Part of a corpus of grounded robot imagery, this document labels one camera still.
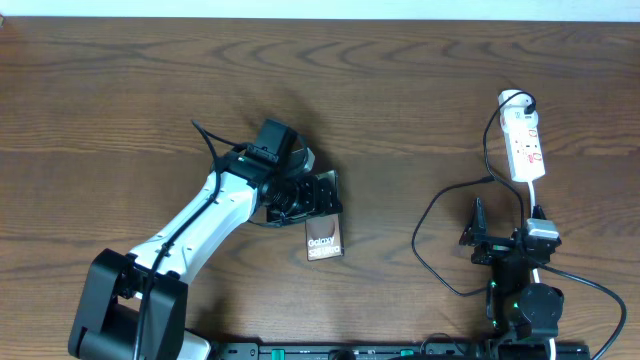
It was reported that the right camera cable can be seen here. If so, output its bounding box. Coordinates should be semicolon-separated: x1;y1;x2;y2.
519;234;628;360

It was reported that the left camera cable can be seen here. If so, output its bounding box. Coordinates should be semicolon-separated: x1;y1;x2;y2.
130;118;311;360

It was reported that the camera cable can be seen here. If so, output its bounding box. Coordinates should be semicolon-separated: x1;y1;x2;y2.
519;234;628;360
130;118;311;360

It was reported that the black charger cable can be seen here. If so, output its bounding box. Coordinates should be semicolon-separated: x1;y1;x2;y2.
411;90;538;298

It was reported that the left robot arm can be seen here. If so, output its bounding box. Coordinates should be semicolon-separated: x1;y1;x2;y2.
68;119;343;360

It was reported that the white power strip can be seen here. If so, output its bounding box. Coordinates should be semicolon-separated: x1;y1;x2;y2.
498;89;545;183

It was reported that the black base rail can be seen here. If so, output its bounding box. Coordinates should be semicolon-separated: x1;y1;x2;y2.
209;340;591;360

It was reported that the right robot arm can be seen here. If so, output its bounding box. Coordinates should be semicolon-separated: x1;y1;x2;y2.
459;199;564;359

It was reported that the white power strip cord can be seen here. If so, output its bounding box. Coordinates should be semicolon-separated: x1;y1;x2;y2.
527;180;558;360

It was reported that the Samsung Galaxy smartphone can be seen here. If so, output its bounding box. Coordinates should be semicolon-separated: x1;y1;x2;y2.
304;169;346;263

